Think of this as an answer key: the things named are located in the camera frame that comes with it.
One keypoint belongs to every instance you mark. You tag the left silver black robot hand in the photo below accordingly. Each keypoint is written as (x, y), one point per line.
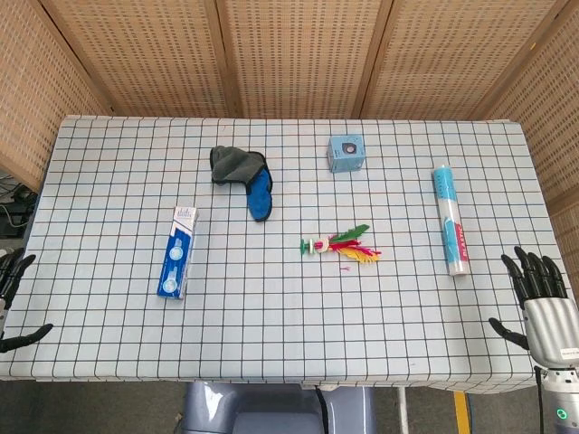
(10, 276)

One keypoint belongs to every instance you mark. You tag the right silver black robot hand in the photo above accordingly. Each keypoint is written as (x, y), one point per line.
(548, 321)

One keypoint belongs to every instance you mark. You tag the colourful feather shuttlecock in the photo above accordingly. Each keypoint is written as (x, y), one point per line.
(344, 246)

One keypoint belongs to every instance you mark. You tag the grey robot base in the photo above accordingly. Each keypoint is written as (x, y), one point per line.
(276, 409)

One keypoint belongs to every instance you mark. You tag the blue white toothpaste box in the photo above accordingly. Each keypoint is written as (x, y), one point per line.
(178, 258)

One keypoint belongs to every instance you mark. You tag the white table leg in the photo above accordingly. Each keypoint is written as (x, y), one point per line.
(401, 410)

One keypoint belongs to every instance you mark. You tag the grey blue eye mask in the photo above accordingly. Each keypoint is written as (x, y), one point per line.
(246, 180)

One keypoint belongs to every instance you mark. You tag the small light blue box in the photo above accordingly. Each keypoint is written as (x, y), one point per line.
(345, 154)

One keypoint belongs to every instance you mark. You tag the grid pattern tablecloth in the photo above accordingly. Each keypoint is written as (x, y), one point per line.
(280, 253)

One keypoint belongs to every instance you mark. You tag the wooden rattan folding screen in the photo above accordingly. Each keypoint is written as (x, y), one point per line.
(289, 54)

